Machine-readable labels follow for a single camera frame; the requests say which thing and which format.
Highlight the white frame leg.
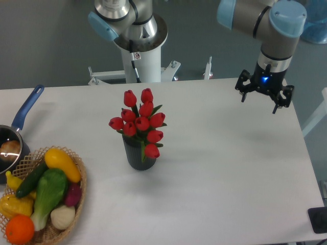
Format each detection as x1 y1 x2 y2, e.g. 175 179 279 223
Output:
302 87 326 137

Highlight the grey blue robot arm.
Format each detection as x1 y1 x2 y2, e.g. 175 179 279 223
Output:
88 1 307 109

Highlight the green bok choy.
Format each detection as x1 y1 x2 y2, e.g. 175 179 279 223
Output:
31 168 68 232

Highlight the red tulip bouquet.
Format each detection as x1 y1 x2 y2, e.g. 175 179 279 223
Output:
108 88 167 160

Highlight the dark grey ribbed vase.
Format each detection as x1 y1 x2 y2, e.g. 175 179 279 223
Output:
122 135 156 171

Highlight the yellow banana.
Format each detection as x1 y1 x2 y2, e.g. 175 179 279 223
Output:
5 171 36 200

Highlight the blue handled saucepan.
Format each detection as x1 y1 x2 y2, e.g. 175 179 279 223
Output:
1 85 44 184

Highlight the yellow squash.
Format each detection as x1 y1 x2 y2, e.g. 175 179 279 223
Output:
44 148 82 183

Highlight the orange fruit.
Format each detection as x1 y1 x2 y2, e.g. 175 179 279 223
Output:
5 215 34 244

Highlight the blue water bottle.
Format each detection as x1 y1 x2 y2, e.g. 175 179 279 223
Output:
300 1 326 44

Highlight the yellow corn cob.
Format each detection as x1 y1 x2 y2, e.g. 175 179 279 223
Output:
1 194 34 219

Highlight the black device at edge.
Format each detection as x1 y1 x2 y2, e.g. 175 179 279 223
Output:
308 207 327 234

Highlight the green cucumber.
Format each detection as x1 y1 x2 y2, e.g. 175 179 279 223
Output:
15 161 49 198

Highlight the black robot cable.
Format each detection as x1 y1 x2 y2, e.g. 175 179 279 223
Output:
129 39 142 83

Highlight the brown bread roll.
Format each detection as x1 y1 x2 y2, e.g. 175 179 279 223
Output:
1 140 20 163

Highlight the white garlic bulb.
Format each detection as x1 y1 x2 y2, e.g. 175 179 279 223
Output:
51 205 75 230

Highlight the purple red onion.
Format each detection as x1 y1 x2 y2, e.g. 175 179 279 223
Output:
64 183 82 207

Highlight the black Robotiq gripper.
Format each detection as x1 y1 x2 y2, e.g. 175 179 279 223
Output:
235 61 294 114

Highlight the woven wicker basket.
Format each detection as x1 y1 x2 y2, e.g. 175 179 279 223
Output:
11 146 87 244

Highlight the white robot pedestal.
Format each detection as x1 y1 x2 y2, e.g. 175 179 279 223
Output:
88 13 181 85

